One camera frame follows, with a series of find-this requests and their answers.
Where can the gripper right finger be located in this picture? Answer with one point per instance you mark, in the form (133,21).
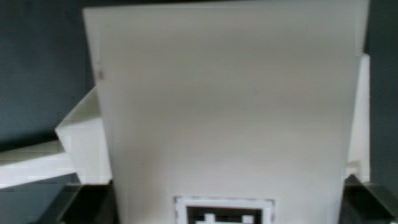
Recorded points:
(369,204)

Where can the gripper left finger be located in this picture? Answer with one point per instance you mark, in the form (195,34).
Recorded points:
(94,208)

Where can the small white block with tag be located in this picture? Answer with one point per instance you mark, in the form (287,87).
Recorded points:
(227,79)

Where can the white cabinet body box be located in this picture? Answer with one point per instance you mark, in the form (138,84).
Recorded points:
(81,134)

